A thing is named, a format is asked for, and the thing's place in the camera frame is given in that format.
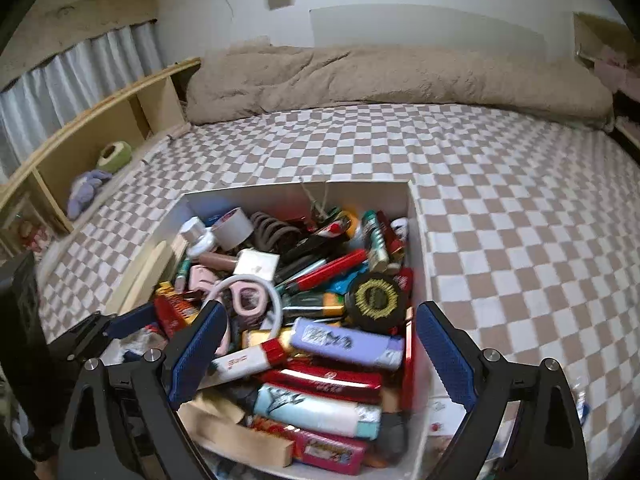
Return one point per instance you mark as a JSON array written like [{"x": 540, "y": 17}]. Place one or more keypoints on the white wall board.
[{"x": 425, "y": 27}]

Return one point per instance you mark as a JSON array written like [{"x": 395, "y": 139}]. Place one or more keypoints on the purple plush toy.
[{"x": 86, "y": 192}]

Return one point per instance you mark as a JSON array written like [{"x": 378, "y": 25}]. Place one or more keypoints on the grey curtain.
[{"x": 75, "y": 80}]

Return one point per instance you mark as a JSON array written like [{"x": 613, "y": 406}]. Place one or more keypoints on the cardboard box of assorted items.
[{"x": 420, "y": 240}]

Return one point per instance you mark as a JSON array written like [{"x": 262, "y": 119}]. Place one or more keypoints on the green striped tube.
[{"x": 376, "y": 240}]

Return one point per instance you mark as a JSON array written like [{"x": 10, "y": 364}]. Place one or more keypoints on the white and teal tube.
[{"x": 310, "y": 410}]

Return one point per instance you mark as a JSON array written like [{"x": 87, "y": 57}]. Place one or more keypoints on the purple tube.
[{"x": 345, "y": 342}]

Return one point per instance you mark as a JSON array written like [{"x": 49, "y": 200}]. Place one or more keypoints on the pink plush toy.
[{"x": 32, "y": 237}]

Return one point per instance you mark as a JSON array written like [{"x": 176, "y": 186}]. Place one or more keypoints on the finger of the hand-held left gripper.
[{"x": 131, "y": 321}]

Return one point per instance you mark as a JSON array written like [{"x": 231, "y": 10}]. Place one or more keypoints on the beige wooden board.
[{"x": 145, "y": 275}]

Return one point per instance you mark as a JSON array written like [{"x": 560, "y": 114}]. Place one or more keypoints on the red and orange packet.
[{"x": 172, "y": 310}]

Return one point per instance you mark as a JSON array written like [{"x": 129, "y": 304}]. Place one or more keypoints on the black round tin gold label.
[{"x": 375, "y": 302}]

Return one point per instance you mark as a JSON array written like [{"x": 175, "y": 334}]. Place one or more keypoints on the brown hair claw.
[{"x": 275, "y": 232}]

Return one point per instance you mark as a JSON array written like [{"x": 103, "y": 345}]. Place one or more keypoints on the beige fleece blanket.
[{"x": 380, "y": 80}]

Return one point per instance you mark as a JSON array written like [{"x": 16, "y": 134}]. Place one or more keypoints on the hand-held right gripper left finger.
[{"x": 196, "y": 355}]

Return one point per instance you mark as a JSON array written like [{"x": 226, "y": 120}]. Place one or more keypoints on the checkered bed sheet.
[{"x": 505, "y": 210}]

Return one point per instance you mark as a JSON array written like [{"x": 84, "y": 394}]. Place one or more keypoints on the red foil packet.
[{"x": 325, "y": 385}]

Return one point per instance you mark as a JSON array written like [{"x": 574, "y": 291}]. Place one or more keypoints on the wooden side shelf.
[{"x": 595, "y": 35}]

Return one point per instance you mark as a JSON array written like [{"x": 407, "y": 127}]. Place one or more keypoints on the white bottle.
[{"x": 197, "y": 237}]

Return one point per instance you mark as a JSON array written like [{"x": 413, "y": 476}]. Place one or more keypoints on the beige curtain valance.
[{"x": 65, "y": 25}]

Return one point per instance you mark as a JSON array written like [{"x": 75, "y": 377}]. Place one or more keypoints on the red utility knife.
[{"x": 330, "y": 270}]

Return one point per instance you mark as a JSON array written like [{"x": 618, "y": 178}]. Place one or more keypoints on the pink printed packet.
[{"x": 325, "y": 452}]

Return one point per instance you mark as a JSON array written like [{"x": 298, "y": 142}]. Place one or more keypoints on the white and red tube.
[{"x": 250, "y": 360}]

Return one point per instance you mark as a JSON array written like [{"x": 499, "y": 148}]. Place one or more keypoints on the green round plush toy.
[{"x": 114, "y": 156}]

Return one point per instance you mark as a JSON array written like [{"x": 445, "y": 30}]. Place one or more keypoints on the white square box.
[{"x": 257, "y": 266}]

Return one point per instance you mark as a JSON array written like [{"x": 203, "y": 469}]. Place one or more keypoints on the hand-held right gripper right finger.
[{"x": 446, "y": 360}]

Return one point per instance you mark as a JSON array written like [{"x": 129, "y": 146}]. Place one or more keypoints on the pile of pink clothes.
[{"x": 617, "y": 67}]

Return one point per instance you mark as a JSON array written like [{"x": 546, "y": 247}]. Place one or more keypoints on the grey tape roll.
[{"x": 235, "y": 230}]

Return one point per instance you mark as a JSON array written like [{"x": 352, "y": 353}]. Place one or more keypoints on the wooden headboard shelf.
[{"x": 75, "y": 140}]

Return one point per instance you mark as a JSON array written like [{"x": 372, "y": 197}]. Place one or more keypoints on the light wooden block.
[{"x": 235, "y": 435}]

